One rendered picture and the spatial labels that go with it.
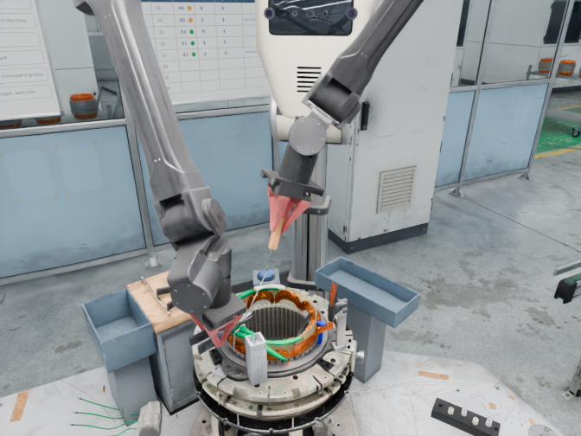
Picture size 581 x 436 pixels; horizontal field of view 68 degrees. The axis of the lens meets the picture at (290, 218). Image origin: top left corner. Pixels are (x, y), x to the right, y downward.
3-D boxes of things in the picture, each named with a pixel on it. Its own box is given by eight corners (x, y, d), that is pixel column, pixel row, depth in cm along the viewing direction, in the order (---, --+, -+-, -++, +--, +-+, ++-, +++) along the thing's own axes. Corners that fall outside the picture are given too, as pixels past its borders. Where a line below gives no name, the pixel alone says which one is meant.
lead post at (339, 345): (347, 349, 83) (350, 299, 77) (334, 353, 82) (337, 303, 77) (342, 343, 84) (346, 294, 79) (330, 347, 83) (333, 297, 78)
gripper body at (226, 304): (214, 332, 66) (214, 296, 63) (180, 297, 72) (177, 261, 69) (248, 313, 70) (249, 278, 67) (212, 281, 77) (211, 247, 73)
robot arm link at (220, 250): (236, 232, 67) (201, 226, 67) (223, 258, 61) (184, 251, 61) (235, 267, 70) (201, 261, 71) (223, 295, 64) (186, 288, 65)
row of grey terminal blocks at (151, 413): (159, 441, 100) (156, 429, 98) (137, 445, 99) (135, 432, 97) (162, 407, 109) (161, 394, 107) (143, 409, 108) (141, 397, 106)
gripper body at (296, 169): (322, 200, 75) (336, 159, 73) (270, 188, 70) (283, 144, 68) (308, 189, 80) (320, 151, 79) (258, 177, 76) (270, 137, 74)
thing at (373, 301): (406, 380, 116) (421, 293, 104) (384, 403, 110) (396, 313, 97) (335, 336, 132) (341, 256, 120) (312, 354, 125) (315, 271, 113)
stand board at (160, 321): (155, 334, 94) (153, 325, 93) (127, 292, 108) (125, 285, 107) (234, 301, 105) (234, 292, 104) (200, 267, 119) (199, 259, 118)
